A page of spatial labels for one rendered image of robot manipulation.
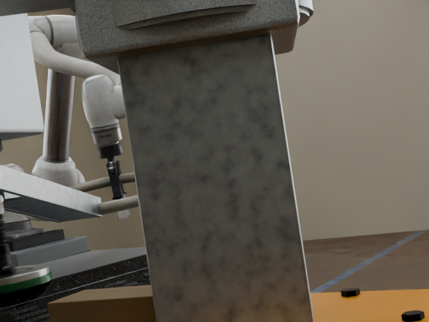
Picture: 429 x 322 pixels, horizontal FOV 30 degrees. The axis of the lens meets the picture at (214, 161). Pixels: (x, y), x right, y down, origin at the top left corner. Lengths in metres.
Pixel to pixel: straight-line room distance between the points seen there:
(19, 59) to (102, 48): 0.74
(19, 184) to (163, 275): 0.77
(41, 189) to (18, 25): 0.35
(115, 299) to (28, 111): 0.59
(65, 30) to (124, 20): 1.99
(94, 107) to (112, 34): 1.49
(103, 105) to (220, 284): 1.52
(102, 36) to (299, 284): 0.37
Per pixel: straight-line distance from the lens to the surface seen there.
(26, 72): 1.70
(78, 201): 1.94
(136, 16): 0.94
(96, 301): 1.23
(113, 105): 2.45
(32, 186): 1.75
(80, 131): 9.75
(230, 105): 0.96
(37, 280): 1.63
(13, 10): 1.13
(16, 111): 1.63
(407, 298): 1.17
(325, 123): 8.67
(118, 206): 2.04
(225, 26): 0.94
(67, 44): 2.94
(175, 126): 0.97
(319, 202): 8.77
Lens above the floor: 1.01
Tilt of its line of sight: level
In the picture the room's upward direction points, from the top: 9 degrees counter-clockwise
